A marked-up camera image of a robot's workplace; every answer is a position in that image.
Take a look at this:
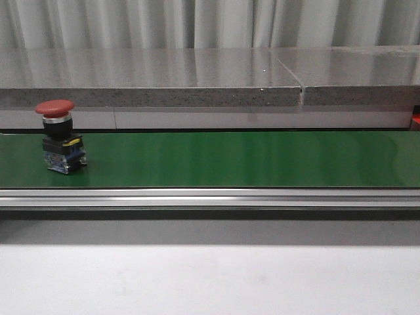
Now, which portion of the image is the grey granite slab left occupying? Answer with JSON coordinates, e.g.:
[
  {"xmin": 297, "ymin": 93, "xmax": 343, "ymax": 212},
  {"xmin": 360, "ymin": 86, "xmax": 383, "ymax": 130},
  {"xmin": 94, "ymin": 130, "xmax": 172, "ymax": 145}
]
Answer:
[{"xmin": 1, "ymin": 49, "xmax": 301, "ymax": 108}]

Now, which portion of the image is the grey granite slab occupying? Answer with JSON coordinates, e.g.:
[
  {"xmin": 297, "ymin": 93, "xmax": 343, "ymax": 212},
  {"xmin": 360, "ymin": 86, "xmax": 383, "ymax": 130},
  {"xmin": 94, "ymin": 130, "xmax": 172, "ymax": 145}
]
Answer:
[
  {"xmin": 1, "ymin": 49, "xmax": 301, "ymax": 108},
  {"xmin": 270, "ymin": 45, "xmax": 419, "ymax": 108}
]

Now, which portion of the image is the green conveyor belt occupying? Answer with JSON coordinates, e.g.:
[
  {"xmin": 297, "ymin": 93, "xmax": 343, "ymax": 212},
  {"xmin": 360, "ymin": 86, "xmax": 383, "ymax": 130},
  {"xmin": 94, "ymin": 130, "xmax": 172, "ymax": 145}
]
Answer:
[{"xmin": 1, "ymin": 131, "xmax": 419, "ymax": 188}]

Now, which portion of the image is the grey granite slab right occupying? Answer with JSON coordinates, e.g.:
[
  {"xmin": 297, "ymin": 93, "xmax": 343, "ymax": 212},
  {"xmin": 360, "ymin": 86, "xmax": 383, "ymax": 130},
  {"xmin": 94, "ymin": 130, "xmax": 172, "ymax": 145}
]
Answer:
[{"xmin": 270, "ymin": 45, "xmax": 419, "ymax": 108}]

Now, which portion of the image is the red plastic tray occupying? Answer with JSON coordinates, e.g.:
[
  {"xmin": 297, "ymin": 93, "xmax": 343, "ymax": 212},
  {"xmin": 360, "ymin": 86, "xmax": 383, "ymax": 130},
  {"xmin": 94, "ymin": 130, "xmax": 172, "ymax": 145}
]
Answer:
[{"xmin": 409, "ymin": 113, "xmax": 420, "ymax": 131}]

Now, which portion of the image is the grey pleated curtain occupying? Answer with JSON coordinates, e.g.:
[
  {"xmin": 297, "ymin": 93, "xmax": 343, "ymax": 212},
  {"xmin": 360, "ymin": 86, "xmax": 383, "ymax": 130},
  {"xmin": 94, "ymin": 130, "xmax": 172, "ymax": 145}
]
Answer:
[{"xmin": 1, "ymin": 1, "xmax": 419, "ymax": 49}]

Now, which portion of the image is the aluminium conveyor frame rail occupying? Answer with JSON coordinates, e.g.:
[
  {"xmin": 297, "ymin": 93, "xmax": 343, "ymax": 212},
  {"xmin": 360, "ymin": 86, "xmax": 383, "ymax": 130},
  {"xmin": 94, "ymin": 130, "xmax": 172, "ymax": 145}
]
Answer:
[{"xmin": 1, "ymin": 188, "xmax": 419, "ymax": 210}]

